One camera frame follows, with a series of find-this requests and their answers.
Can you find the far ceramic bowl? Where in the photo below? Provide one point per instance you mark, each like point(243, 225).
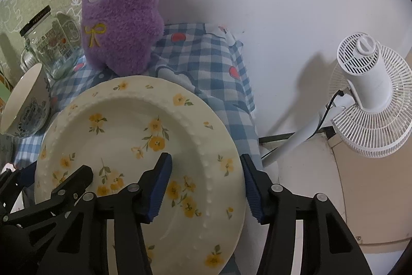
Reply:
point(28, 106)

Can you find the beaded yellow flower plate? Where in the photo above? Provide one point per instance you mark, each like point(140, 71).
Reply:
point(119, 129)

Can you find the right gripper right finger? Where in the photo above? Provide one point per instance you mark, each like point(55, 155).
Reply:
point(328, 247)

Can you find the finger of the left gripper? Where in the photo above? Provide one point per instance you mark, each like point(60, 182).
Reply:
point(26, 176)

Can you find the glass jar black lid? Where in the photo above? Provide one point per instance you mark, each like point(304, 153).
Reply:
point(46, 39)

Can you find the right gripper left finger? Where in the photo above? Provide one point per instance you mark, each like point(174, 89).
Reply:
point(77, 240)

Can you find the white floor fan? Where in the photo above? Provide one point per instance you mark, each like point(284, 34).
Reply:
point(369, 103)

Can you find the blue checkered tablecloth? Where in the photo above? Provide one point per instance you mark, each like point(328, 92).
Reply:
point(202, 58)

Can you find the purple plush bunny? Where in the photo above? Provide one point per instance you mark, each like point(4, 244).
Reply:
point(119, 34)

